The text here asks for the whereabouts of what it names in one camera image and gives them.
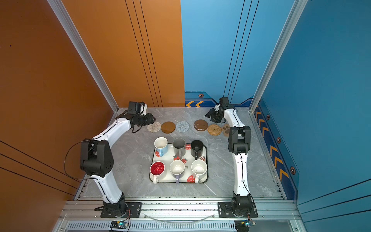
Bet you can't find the tan rattan coaster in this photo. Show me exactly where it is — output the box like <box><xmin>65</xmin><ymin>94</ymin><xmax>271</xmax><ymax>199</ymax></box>
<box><xmin>207</xmin><ymin>124</ymin><xmax>222</xmax><ymax>136</ymax></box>

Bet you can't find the paw shaped wooden coaster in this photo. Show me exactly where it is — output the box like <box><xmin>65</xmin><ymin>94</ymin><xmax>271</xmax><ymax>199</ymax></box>
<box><xmin>221</xmin><ymin>124</ymin><xmax>230</xmax><ymax>137</ymax></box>

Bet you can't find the dark brown worn coaster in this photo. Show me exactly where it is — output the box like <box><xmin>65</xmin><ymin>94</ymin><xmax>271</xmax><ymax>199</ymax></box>
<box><xmin>194</xmin><ymin>119</ymin><xmax>208</xmax><ymax>131</ymax></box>

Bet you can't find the light brown wooden coaster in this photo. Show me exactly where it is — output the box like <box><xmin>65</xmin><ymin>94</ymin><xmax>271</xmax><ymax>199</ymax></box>
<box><xmin>161</xmin><ymin>121</ymin><xmax>176</xmax><ymax>134</ymax></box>

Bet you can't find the blue grey woven coaster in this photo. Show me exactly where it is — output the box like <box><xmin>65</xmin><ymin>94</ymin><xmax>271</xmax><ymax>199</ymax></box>
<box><xmin>176</xmin><ymin>121</ymin><xmax>190</xmax><ymax>133</ymax></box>

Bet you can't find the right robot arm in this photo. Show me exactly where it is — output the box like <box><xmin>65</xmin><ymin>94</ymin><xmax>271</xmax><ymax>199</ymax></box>
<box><xmin>205</xmin><ymin>104</ymin><xmax>258</xmax><ymax>218</ymax></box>

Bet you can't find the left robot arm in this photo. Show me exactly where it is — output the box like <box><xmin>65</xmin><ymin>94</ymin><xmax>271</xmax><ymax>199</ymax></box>
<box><xmin>80</xmin><ymin>113</ymin><xmax>156</xmax><ymax>218</ymax></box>

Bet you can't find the light blue mug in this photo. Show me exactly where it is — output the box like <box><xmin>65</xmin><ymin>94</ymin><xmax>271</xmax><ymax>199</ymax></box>
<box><xmin>154</xmin><ymin>137</ymin><xmax>168</xmax><ymax>157</ymax></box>

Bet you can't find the black mug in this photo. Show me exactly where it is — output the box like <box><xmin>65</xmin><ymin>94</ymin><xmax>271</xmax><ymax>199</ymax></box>
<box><xmin>191</xmin><ymin>140</ymin><xmax>204</xmax><ymax>160</ymax></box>

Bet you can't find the grey mug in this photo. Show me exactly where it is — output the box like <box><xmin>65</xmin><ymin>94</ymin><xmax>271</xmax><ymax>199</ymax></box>
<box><xmin>173</xmin><ymin>138</ymin><xmax>186</xmax><ymax>159</ymax></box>

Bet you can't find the red interior white mug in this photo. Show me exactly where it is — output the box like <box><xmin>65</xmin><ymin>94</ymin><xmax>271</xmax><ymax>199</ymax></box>
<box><xmin>150</xmin><ymin>161</ymin><xmax>166</xmax><ymax>184</ymax></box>

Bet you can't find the white strawberry serving tray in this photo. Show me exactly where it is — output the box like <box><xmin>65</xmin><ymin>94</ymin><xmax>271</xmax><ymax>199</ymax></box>
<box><xmin>152</xmin><ymin>143</ymin><xmax>196</xmax><ymax>184</ymax></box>

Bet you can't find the left green circuit board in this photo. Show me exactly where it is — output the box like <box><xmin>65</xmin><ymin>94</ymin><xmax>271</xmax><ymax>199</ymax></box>
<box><xmin>110</xmin><ymin>220</ymin><xmax>129</xmax><ymax>232</ymax></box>

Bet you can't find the green circuit board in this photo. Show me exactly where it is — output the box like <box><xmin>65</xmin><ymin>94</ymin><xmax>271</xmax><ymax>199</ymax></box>
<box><xmin>110</xmin><ymin>220</ymin><xmax>129</xmax><ymax>232</ymax></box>
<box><xmin>234</xmin><ymin>220</ymin><xmax>256</xmax><ymax>232</ymax></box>

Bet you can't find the right green circuit board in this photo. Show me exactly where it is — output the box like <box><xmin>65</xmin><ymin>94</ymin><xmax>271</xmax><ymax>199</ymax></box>
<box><xmin>234</xmin><ymin>220</ymin><xmax>256</xmax><ymax>232</ymax></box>

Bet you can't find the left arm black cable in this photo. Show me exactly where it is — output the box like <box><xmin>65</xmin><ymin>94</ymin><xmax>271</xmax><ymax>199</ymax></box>
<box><xmin>63</xmin><ymin>114</ymin><xmax>143</xmax><ymax>180</ymax></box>

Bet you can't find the white purple handled mug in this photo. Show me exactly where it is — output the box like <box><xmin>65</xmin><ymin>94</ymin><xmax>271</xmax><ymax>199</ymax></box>
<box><xmin>170</xmin><ymin>160</ymin><xmax>185</xmax><ymax>184</ymax></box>

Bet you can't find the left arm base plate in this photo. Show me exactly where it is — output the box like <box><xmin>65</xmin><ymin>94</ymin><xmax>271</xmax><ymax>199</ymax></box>
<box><xmin>100</xmin><ymin>202</ymin><xmax>142</xmax><ymax>218</ymax></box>

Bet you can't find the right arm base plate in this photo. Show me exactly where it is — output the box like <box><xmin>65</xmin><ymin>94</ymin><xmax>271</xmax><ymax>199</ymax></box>
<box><xmin>217</xmin><ymin>202</ymin><xmax>259</xmax><ymax>218</ymax></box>

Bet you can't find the aluminium front rail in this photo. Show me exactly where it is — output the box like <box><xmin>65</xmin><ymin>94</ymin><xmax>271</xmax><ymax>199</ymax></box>
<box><xmin>57</xmin><ymin>198</ymin><xmax>302</xmax><ymax>221</ymax></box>

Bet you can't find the right aluminium corner post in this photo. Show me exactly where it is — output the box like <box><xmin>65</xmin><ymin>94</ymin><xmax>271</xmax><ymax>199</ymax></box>
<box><xmin>249</xmin><ymin>0</ymin><xmax>308</xmax><ymax>113</ymax></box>

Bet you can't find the aluminium corner post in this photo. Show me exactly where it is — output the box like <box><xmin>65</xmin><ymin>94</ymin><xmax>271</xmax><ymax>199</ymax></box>
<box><xmin>47</xmin><ymin>0</ymin><xmax>119</xmax><ymax>113</ymax></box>
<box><xmin>249</xmin><ymin>0</ymin><xmax>308</xmax><ymax>113</ymax></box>

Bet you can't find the left aluminium corner post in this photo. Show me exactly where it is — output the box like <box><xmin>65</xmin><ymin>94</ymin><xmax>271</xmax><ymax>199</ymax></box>
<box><xmin>47</xmin><ymin>0</ymin><xmax>119</xmax><ymax>113</ymax></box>

